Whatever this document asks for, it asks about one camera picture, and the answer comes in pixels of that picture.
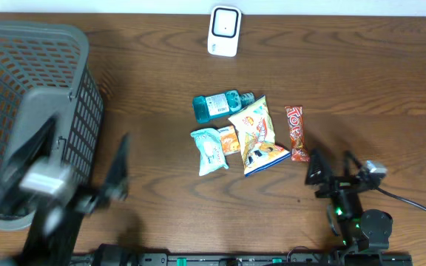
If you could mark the black mounting rail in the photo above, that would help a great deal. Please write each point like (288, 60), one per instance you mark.
(117, 256)

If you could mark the white barcode scanner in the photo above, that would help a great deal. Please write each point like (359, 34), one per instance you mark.
(224, 31)

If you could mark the small orange snack pack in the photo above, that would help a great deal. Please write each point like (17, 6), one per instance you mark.
(229, 141)

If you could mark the red chocolate bar wrapper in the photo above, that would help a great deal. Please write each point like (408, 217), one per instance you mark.
(295, 123)

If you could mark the grey plastic shopping basket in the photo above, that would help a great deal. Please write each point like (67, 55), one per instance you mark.
(43, 73)

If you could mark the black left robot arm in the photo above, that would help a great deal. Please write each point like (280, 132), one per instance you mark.
(48, 243)

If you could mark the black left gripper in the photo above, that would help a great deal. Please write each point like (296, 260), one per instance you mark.
(84, 201)

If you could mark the blue mouthwash bottle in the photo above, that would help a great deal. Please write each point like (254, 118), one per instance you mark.
(208, 108)

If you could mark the light blue tissue pack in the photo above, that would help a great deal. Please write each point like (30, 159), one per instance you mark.
(211, 152)

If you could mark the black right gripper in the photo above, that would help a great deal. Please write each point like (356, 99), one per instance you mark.
(342, 183)

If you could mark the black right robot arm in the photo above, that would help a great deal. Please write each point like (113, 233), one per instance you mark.
(361, 230)

